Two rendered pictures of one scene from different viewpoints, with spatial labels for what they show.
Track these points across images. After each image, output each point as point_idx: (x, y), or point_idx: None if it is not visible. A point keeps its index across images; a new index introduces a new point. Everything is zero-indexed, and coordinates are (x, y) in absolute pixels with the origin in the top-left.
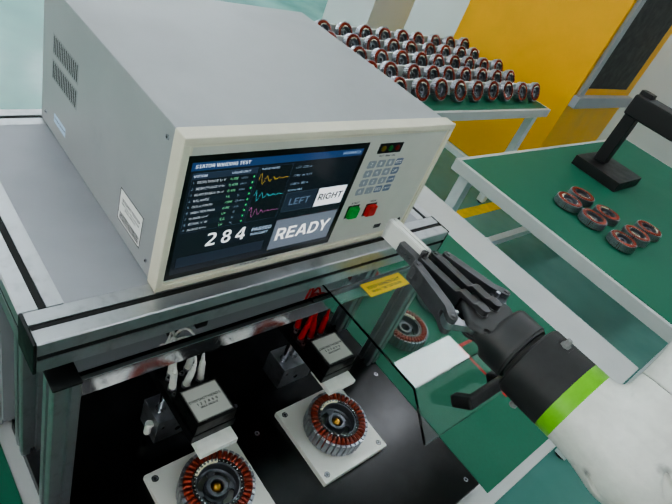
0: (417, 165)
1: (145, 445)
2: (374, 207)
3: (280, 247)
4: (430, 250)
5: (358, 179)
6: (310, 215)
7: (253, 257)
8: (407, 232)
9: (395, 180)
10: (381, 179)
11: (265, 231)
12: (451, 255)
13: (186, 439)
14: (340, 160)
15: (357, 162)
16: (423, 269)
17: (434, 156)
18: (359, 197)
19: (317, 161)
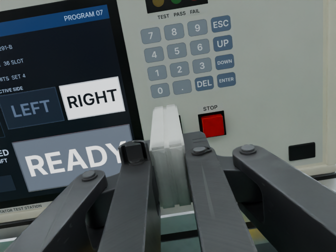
0: (284, 28)
1: None
2: (213, 118)
3: (53, 189)
4: (178, 144)
5: (139, 66)
6: (75, 135)
7: (13, 202)
8: (162, 119)
9: (241, 64)
10: (199, 64)
11: (3, 160)
12: (258, 154)
13: None
14: (67, 32)
15: (110, 33)
16: (80, 190)
17: (325, 4)
18: (168, 101)
19: (17, 38)
